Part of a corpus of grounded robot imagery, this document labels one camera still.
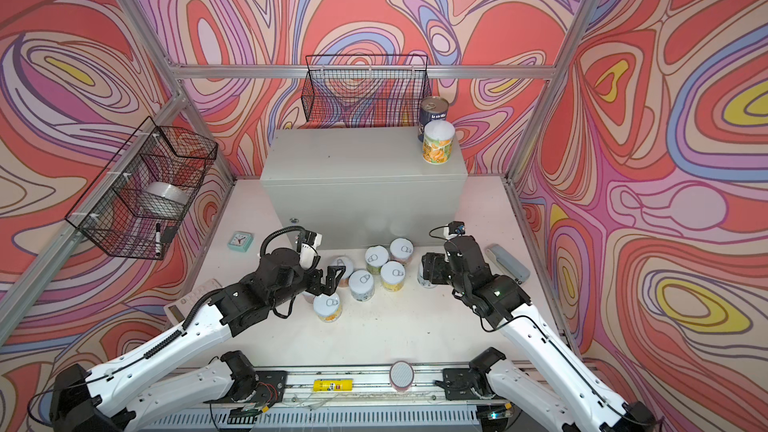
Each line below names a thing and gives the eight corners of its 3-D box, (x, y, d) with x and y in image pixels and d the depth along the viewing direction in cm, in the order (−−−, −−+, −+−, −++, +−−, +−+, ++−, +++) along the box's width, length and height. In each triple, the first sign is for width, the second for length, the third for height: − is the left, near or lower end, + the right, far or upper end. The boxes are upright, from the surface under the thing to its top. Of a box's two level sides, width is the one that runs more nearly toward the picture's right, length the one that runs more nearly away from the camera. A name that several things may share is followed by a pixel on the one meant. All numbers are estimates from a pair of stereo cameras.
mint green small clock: (229, 252, 101) (225, 247, 99) (236, 236, 105) (232, 231, 103) (248, 252, 101) (244, 247, 99) (253, 236, 105) (250, 231, 103)
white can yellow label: (380, 291, 91) (380, 283, 87) (380, 269, 96) (380, 260, 92) (405, 291, 91) (406, 283, 87) (404, 269, 96) (404, 260, 92)
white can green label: (365, 274, 94) (364, 267, 90) (366, 252, 99) (365, 245, 95) (388, 274, 94) (388, 267, 90) (388, 252, 99) (388, 245, 95)
